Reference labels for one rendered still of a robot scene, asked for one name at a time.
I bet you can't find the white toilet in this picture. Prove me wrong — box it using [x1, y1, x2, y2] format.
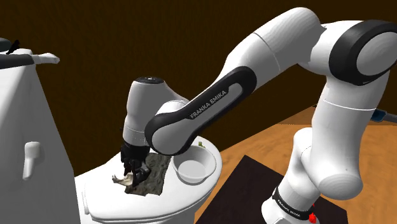
[0, 37, 223, 224]

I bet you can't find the white bowl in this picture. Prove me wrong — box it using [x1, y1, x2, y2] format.
[171, 144, 217, 185]

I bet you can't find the dark robot stand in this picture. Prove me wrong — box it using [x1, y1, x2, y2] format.
[194, 155, 349, 224]

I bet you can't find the small black thing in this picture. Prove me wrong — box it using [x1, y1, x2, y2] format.
[6, 39, 20, 55]

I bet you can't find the grey rough mat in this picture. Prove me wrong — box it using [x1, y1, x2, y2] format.
[125, 151, 172, 197]

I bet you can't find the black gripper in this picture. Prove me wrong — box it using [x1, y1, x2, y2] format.
[120, 141, 152, 188]

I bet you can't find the blue grey tool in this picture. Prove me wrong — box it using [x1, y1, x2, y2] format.
[370, 109, 397, 124]

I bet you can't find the small cream figure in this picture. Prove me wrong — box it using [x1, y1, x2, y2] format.
[111, 172, 134, 187]

